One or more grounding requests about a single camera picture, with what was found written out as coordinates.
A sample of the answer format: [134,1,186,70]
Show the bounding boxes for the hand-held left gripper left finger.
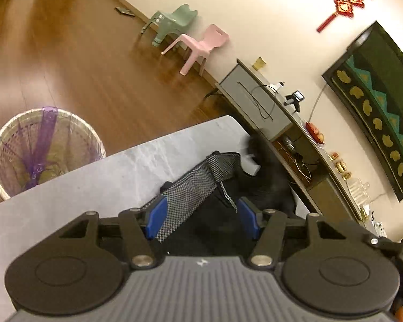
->
[55,197,169,269]

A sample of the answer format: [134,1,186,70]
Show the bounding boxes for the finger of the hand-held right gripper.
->
[364,235,402,255]

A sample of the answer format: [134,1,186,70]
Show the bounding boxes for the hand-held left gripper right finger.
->
[238,197,372,269]

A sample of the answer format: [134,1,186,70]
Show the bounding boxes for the black pants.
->
[143,136,298,259]

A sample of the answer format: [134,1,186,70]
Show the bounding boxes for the white storage box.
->
[369,215,387,239]

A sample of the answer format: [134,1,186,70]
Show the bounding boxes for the group of glass cups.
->
[347,178,372,206]

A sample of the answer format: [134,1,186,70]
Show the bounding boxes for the red fruit plate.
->
[305,122,326,145]

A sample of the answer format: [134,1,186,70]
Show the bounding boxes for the long television cabinet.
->
[216,58,390,239]

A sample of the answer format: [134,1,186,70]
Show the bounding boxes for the black handheld device with screen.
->
[285,90,304,113]

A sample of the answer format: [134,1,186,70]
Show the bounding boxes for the patterned television cover cloth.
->
[332,27,403,197]

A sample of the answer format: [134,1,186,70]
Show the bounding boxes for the purple trash bag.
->
[0,107,102,188]

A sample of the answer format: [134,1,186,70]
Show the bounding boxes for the pink plastic child chair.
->
[161,24,229,76]

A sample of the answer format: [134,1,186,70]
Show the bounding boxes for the green plastic child chair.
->
[141,4,198,47]

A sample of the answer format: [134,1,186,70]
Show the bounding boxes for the black looped cable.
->
[240,82,276,121]

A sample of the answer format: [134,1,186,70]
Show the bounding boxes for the black television cable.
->
[307,85,325,123]

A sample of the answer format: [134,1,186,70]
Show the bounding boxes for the black wall television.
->
[322,20,403,202]

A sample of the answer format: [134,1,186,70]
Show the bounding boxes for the red knot wall ornament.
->
[316,0,384,33]

